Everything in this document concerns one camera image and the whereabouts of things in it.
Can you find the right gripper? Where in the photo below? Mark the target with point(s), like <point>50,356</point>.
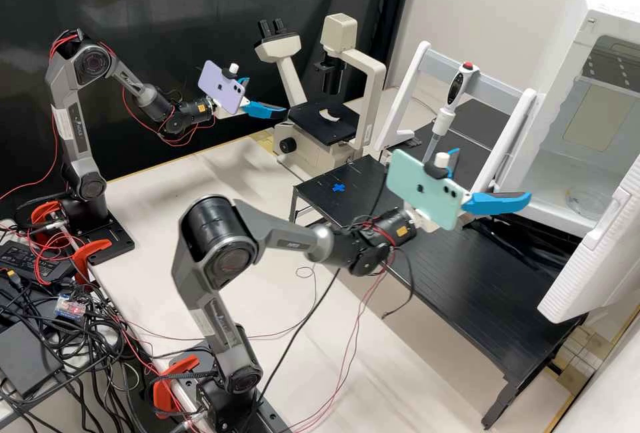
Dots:
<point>419,220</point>

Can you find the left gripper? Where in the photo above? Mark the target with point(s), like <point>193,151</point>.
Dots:
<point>246,105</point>

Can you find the petri dish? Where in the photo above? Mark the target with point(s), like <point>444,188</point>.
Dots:
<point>590,203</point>

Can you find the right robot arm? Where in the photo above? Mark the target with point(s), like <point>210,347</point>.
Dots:
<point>280,238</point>

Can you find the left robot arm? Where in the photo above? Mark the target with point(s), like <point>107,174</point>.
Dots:
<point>67,123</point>

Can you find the incubator door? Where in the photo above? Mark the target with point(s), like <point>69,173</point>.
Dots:
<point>590,273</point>

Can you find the white incubator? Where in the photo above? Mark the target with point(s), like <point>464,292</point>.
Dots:
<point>565,17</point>

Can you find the cream microscope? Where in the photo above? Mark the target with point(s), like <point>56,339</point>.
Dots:
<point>305,153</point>

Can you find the pipette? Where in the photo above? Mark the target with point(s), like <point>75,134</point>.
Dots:
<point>457,88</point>

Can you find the white pipette stand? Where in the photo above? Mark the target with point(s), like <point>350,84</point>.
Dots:
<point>500,87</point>

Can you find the red clamp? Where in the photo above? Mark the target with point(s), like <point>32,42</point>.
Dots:
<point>165,388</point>
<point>47,213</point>
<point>92,253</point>

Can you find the black power adapter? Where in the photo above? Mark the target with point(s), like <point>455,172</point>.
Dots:
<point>35,260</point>

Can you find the small circuit board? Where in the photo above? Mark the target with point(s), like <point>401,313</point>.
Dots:
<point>67,305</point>

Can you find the flat black box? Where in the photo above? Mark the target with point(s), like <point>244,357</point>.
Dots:
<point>25,358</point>

